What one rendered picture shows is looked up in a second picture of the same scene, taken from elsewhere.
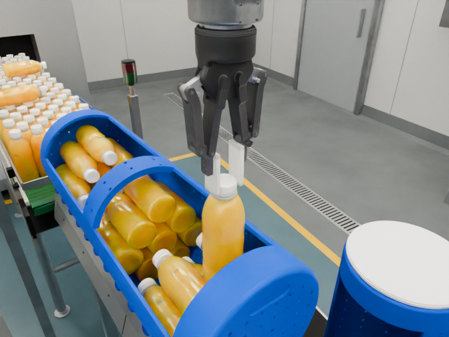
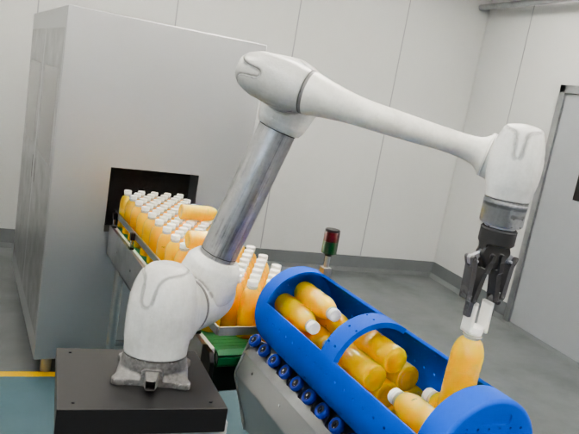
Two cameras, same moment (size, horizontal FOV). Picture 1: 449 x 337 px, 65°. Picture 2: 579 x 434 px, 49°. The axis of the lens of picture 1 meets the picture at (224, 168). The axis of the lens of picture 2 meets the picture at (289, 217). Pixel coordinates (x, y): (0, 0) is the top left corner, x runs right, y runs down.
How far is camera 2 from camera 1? 0.95 m
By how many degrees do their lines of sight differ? 21
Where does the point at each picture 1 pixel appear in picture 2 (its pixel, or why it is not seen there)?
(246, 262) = (482, 388)
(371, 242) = not seen: outside the picture
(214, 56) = (492, 242)
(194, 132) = (469, 283)
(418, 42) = not seen: outside the picture
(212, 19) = (496, 223)
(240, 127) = (494, 289)
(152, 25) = (310, 187)
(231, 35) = (504, 233)
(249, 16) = (516, 226)
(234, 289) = (473, 399)
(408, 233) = not seen: outside the picture
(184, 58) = (343, 239)
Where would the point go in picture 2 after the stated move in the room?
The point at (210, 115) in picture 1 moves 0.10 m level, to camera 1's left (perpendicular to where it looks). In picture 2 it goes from (479, 275) to (431, 266)
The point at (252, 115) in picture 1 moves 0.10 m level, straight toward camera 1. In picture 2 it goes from (503, 284) to (506, 296)
